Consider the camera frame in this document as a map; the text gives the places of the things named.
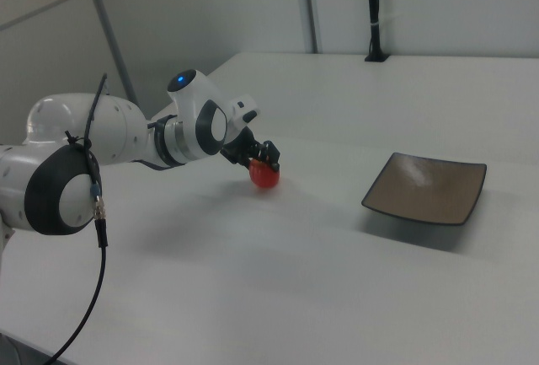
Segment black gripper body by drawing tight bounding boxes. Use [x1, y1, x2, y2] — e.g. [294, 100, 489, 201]
[220, 126, 266, 169]

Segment red apple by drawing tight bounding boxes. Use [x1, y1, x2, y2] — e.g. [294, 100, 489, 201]
[247, 159, 281, 191]

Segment square brown ceramic plate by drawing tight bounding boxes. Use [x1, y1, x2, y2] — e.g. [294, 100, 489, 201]
[360, 152, 488, 227]

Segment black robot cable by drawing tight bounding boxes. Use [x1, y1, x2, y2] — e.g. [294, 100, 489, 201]
[40, 72, 111, 365]

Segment slanted grey metal frame post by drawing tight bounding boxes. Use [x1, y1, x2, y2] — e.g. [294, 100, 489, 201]
[78, 0, 141, 107]

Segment black camera stand pole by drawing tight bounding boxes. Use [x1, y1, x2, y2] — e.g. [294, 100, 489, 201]
[364, 0, 391, 63]

